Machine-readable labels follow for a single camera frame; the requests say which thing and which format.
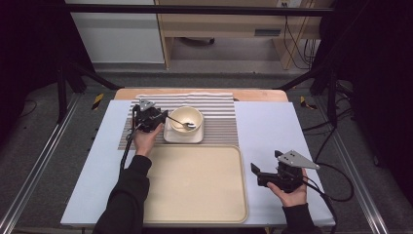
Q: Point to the striped placemat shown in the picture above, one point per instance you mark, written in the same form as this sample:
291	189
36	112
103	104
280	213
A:
220	130

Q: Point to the white cabinet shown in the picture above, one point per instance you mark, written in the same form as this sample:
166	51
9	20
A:
120	39

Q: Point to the pale blue board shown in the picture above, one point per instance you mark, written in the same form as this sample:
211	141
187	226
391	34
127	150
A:
272	130

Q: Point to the person's left hand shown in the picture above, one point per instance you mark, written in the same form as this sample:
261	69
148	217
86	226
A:
144	143

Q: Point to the black curtain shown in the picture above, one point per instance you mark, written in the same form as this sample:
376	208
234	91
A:
29	48
383	81

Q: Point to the wooden table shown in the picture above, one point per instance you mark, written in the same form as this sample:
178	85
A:
259	95

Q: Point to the white wall socket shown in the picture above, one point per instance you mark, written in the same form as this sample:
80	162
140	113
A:
289	3

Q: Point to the metal spoon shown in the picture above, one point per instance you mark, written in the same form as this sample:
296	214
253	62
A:
190	125

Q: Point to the cream plastic tray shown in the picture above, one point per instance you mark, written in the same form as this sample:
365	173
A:
195	185

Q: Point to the person's right hand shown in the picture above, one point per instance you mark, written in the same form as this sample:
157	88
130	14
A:
293	196

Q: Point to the light wooden desk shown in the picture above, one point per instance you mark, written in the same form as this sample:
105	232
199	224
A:
227	22

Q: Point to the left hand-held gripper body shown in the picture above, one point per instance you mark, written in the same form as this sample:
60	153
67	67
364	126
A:
147	118

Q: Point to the cream bowl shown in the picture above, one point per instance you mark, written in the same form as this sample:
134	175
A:
181	112

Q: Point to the aluminium floor rail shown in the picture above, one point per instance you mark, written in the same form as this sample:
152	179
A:
35	169
357	182

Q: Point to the black metal crossbar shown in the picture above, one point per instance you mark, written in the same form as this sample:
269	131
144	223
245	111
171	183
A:
195	9

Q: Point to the white square plate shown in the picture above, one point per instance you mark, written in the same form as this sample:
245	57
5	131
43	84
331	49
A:
181	138

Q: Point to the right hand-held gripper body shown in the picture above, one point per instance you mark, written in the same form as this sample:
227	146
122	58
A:
289	178

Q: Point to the black metal stand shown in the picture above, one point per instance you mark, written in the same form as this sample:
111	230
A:
331	97
61	94

